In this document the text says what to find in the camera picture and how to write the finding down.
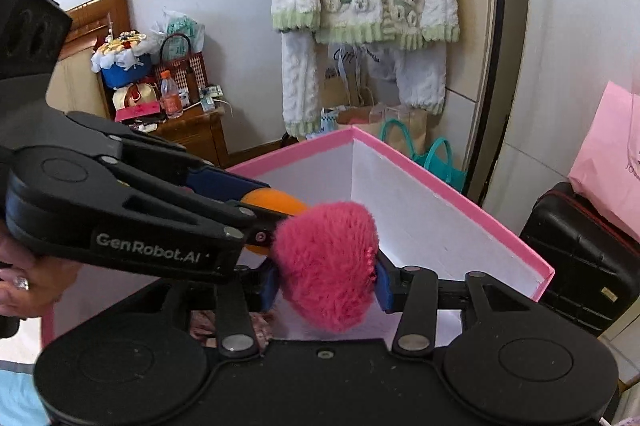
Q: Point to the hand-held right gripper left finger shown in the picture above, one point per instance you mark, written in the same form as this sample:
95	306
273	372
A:
269	288

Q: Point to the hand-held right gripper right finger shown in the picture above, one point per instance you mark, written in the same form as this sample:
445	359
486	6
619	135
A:
385	288

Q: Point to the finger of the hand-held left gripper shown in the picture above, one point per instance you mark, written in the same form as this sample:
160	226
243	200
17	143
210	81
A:
200	211
225	180

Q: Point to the orange plush ball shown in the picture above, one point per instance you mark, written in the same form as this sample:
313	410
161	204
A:
272	201

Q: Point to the pink fluffy ball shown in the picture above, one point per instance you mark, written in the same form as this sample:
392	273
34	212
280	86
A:
325	266

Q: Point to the pink cardboard box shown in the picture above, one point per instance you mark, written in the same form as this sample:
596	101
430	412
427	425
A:
450	226

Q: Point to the person's left hand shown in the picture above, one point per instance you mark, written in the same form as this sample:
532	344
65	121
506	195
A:
35	281

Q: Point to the wooden cabinet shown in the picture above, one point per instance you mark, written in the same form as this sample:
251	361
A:
195	135

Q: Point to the orange drink bottle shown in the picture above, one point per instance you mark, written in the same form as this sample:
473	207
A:
171	98

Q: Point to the white fluffy pants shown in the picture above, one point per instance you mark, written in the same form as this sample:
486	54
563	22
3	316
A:
300	90

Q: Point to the brown woven basket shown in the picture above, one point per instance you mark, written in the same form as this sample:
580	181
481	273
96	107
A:
187	68

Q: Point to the teal bag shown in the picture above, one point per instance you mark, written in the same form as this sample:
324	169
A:
440	160

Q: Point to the brown paper bag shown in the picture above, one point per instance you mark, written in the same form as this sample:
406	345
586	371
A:
360	115

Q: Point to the flower bouquet in blue box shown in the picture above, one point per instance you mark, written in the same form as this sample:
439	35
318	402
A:
122	58

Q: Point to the green white plastic bag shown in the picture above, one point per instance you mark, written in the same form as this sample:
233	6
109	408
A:
182	28

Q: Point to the white canvas bag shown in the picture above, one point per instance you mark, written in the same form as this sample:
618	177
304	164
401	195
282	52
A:
357	63

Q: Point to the black suitcase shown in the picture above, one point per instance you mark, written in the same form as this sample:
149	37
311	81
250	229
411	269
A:
575	266

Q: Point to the blue cloth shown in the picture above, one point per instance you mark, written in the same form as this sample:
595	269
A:
17	396

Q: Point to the pink tote bag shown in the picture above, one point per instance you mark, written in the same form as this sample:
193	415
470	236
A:
607	165

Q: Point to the black clothes rack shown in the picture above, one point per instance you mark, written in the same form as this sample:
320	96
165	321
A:
492	30

